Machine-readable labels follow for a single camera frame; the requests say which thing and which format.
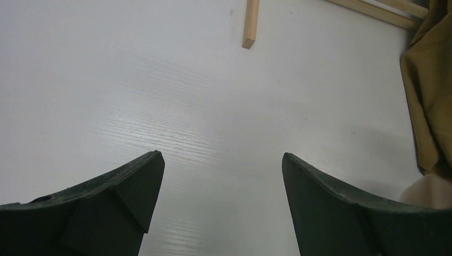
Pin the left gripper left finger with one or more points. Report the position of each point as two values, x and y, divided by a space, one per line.
106 215

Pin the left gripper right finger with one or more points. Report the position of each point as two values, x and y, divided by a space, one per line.
332 217

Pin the wooden clothes rack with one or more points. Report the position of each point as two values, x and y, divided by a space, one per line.
403 14

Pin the beige shorts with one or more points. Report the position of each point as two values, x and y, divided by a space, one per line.
430 191

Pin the olive brown shorts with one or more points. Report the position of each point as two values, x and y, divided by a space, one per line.
426 74

